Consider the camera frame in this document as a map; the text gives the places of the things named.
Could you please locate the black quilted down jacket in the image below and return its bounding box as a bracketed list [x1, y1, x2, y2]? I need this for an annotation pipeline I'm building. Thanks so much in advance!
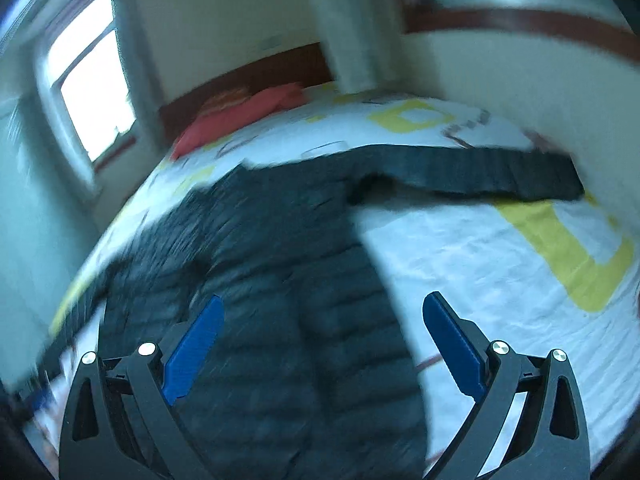
[39, 145, 584, 479]

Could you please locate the left bedroom window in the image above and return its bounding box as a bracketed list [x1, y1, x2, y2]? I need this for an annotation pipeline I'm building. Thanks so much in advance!
[37, 0, 137, 167]

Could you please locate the white patterned bed sheet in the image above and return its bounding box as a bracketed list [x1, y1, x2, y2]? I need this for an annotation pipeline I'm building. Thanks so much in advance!
[63, 84, 639, 463]

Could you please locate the white glass wardrobe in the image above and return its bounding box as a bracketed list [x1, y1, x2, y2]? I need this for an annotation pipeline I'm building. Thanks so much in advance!
[1, 96, 99, 386]

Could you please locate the orange patterned small cushion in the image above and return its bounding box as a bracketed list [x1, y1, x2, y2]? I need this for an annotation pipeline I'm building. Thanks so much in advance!
[198, 87, 252, 115]

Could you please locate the red pillow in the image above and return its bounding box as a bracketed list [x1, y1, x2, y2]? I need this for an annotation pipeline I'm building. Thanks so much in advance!
[170, 82, 309, 160]

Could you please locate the dark wooden headboard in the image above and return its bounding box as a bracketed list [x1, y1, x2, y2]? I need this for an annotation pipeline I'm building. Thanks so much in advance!
[158, 42, 333, 144]

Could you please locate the white curtain near headboard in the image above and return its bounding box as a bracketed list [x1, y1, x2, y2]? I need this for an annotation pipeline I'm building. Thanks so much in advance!
[309, 0, 402, 93]

